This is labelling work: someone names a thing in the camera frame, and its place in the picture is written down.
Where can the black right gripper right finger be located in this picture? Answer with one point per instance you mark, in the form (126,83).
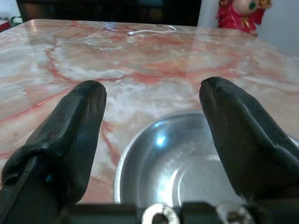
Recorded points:
(243,140)

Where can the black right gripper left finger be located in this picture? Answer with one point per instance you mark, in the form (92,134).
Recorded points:
(67,140)

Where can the round stainless steel bowl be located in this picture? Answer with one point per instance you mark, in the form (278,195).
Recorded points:
(163,161)

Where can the red dressed figurine doll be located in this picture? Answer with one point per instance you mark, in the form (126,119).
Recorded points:
(240,15)

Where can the green object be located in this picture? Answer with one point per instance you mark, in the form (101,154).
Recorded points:
(16,20)

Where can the red box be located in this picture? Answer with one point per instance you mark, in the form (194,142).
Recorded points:
(3,25)

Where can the dark wooden cabinet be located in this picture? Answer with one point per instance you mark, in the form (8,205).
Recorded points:
(109,11)

